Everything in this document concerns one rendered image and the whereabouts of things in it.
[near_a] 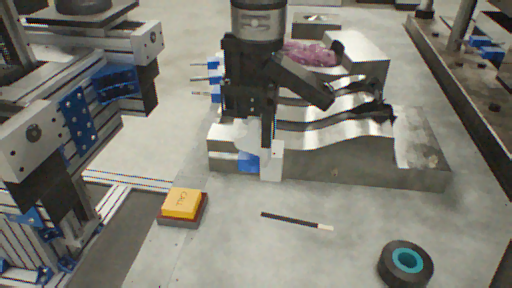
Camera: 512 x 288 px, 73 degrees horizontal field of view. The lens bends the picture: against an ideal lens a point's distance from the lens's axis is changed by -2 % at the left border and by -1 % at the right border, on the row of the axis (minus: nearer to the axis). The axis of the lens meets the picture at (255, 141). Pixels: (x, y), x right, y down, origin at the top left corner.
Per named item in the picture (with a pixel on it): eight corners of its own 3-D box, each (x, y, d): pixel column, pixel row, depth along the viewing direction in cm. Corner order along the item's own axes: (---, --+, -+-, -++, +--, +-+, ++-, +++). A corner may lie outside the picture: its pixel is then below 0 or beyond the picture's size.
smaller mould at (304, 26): (290, 39, 145) (291, 22, 140) (292, 27, 157) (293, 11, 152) (339, 41, 142) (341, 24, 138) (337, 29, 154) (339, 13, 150)
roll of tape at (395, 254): (430, 263, 59) (436, 250, 57) (424, 303, 53) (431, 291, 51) (382, 245, 62) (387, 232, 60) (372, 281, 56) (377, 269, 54)
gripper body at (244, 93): (231, 96, 58) (228, 24, 51) (282, 100, 57) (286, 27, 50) (221, 120, 52) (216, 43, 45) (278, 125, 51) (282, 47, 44)
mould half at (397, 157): (209, 171, 78) (204, 120, 70) (232, 111, 98) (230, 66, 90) (442, 193, 72) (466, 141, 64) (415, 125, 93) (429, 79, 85)
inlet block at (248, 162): (206, 175, 61) (204, 151, 58) (213, 157, 65) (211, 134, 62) (280, 182, 60) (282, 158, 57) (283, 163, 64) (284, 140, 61)
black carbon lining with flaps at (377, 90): (239, 133, 78) (238, 95, 72) (250, 97, 90) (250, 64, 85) (400, 146, 74) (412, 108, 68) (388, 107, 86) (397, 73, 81)
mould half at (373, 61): (222, 104, 101) (219, 70, 95) (216, 67, 122) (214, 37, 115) (383, 92, 107) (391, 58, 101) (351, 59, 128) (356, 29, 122)
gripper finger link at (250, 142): (235, 164, 58) (236, 112, 55) (270, 167, 58) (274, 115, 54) (232, 173, 56) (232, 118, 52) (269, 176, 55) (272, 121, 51)
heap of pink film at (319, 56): (259, 78, 102) (260, 53, 97) (251, 55, 116) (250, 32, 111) (344, 72, 105) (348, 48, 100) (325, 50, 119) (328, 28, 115)
